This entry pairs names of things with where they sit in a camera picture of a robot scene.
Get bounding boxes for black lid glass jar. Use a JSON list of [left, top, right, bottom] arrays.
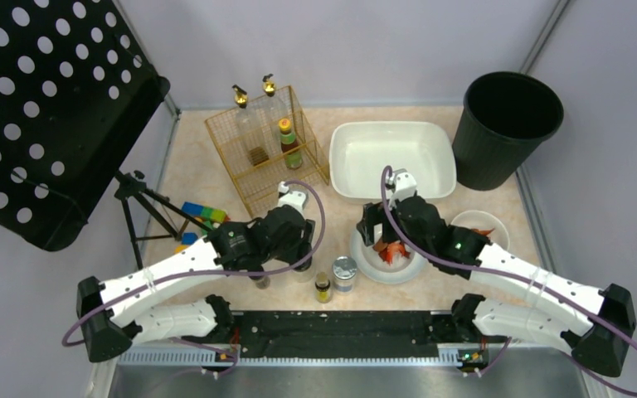
[[290, 258, 315, 283]]

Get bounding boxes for sauce bottle yellow cap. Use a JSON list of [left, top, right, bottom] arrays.
[[278, 118, 303, 170]]

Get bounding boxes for oil bottle with dark liquid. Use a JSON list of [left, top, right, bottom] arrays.
[[232, 85, 269, 166]]

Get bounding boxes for clear oil bottle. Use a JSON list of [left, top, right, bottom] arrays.
[[262, 74, 294, 138]]

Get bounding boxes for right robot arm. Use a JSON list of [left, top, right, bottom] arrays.
[[356, 196, 636, 377]]

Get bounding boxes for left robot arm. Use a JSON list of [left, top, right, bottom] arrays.
[[76, 205, 316, 363]]

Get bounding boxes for brown food piece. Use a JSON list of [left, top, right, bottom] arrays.
[[372, 239, 387, 252]]

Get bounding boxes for red crab toy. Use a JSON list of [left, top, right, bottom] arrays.
[[378, 242, 411, 266]]

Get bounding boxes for white plate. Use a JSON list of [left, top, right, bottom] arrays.
[[350, 231, 428, 284]]

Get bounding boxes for small black cap jar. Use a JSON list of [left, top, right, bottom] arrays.
[[250, 275, 271, 289]]

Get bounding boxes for white rectangular basin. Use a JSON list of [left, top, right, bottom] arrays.
[[329, 121, 457, 203]]

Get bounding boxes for small yellow spice jar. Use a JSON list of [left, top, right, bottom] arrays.
[[314, 272, 333, 303]]

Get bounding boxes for white bowl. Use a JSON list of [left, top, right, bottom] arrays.
[[450, 210, 510, 250]]

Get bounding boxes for orange shrimp in bowl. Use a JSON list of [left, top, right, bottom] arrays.
[[471, 228, 495, 239]]

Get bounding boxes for colourful toy block stack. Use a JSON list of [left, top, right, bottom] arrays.
[[181, 201, 230, 233]]

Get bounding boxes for blue toy block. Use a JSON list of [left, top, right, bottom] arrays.
[[180, 232, 198, 245]]

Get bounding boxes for black trash bin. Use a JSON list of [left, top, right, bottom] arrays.
[[452, 71, 564, 191]]

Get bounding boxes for black tripod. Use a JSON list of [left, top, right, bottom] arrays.
[[114, 171, 212, 270]]

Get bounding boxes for black perforated panel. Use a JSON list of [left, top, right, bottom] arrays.
[[0, 1, 170, 251]]

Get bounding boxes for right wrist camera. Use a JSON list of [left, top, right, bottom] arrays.
[[385, 168, 417, 209]]

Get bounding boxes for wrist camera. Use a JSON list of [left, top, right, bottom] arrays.
[[277, 182, 309, 215], [385, 168, 417, 209]]

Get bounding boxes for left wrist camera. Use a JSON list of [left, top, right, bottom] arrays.
[[277, 182, 309, 215]]

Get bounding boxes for gold wire rack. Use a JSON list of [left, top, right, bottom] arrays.
[[205, 85, 330, 216]]

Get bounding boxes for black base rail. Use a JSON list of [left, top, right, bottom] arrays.
[[221, 311, 466, 359]]

